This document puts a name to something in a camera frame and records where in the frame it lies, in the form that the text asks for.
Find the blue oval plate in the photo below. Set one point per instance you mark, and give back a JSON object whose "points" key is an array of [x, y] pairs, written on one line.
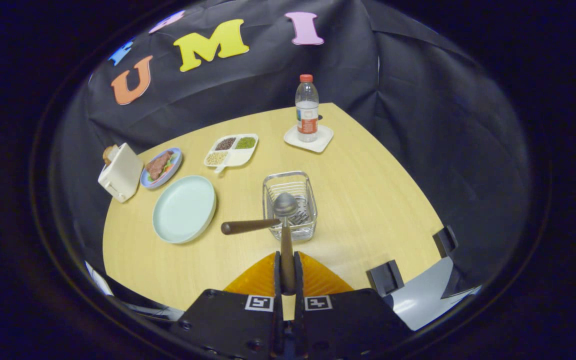
{"points": [[170, 172]]}

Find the toasted bread slice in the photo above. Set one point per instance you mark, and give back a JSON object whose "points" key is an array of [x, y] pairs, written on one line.
{"points": [[109, 154]]}

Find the black backdrop cloth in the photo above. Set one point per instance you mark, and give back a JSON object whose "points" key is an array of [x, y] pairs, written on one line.
{"points": [[418, 125]]}

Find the light green plate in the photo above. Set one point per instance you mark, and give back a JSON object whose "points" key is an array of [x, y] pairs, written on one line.
{"points": [[183, 210]]}

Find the black table clamp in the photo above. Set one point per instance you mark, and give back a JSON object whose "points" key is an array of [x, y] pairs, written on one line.
{"points": [[384, 278], [445, 241]]}

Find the pile of green beans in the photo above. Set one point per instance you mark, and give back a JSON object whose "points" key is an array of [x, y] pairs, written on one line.
{"points": [[246, 143]]}

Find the pile of yellow soybeans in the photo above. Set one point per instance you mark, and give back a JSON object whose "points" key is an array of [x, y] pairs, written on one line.
{"points": [[216, 158]]}

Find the white square coaster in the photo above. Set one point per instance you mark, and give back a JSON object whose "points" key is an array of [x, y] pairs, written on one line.
{"points": [[324, 137]]}

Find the pile of brown beans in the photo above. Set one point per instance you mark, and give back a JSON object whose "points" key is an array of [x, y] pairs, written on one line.
{"points": [[225, 143]]}

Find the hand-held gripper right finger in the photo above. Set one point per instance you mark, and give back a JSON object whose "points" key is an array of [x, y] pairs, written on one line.
{"points": [[348, 325]]}

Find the clear bottle with red cap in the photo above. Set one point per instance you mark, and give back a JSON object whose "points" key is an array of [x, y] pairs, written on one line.
{"points": [[307, 112]]}

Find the brown steak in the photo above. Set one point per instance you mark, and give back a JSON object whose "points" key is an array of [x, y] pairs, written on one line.
{"points": [[159, 165]]}

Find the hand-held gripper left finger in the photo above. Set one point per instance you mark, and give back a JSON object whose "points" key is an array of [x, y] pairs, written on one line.
{"points": [[228, 325]]}

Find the cream toaster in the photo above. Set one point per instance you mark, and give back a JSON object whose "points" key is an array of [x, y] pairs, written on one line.
{"points": [[125, 172]]}

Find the white divided dish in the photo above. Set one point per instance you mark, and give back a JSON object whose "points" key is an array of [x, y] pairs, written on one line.
{"points": [[238, 157]]}

